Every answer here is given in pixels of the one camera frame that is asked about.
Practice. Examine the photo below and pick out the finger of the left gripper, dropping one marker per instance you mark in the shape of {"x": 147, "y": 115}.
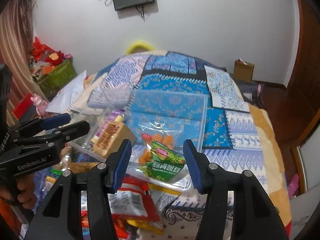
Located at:
{"x": 67, "y": 132}
{"x": 53, "y": 121}

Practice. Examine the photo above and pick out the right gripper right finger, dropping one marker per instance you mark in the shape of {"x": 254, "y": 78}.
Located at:
{"x": 254, "y": 214}

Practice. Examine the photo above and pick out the red snack bag white label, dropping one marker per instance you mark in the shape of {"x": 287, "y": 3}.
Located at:
{"x": 133, "y": 201}

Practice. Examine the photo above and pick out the left hand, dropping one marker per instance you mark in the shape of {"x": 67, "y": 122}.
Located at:
{"x": 26, "y": 188}

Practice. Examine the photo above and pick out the pink plush toy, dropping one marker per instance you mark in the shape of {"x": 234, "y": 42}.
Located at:
{"x": 40, "y": 105}

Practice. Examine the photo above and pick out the white pillow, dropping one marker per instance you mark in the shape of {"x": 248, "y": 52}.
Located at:
{"x": 67, "y": 95}

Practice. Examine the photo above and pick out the green storage crate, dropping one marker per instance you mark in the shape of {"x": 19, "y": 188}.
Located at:
{"x": 50, "y": 84}

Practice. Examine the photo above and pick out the tan biscuit packet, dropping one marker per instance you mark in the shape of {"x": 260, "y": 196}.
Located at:
{"x": 112, "y": 137}

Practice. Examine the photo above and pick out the patterned blue bed quilt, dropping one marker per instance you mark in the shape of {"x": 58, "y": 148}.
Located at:
{"x": 237, "y": 135}

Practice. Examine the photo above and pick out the orange fried snack bag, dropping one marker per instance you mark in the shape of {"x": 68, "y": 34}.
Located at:
{"x": 151, "y": 142}

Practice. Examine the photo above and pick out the clear plastic storage box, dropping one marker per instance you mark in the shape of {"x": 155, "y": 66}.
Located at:
{"x": 179, "y": 114}

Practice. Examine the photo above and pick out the green pea snack packet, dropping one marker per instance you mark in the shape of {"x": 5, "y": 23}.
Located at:
{"x": 165, "y": 165}

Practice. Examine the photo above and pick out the striped pink curtain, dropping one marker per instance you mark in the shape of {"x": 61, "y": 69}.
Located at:
{"x": 16, "y": 48}

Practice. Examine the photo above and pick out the cardboard box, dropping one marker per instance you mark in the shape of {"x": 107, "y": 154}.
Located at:
{"x": 243, "y": 71}

